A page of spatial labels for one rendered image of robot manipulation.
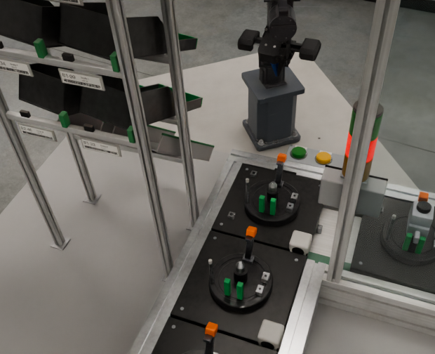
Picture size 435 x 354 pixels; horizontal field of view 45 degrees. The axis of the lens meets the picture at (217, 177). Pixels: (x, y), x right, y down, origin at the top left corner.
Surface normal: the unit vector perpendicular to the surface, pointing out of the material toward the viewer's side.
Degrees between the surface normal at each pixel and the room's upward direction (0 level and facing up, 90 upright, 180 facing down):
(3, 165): 0
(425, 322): 90
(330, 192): 90
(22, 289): 0
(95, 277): 0
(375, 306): 90
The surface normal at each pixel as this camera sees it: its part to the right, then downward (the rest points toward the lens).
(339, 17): -0.05, -0.69
